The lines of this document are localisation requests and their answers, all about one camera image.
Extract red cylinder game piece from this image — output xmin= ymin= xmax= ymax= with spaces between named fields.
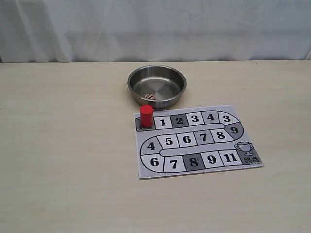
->
xmin=140 ymin=105 xmax=153 ymax=128

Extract wooden die black pips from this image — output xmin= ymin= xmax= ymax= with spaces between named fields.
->
xmin=144 ymin=93 xmax=156 ymax=100

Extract stainless steel round bowl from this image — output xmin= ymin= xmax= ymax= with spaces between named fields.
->
xmin=127 ymin=65 xmax=187 ymax=109

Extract paper number game board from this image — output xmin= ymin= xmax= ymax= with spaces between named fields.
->
xmin=134 ymin=105 xmax=264 ymax=179

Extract white backdrop curtain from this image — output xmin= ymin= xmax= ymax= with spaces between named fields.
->
xmin=0 ymin=0 xmax=311 ymax=62

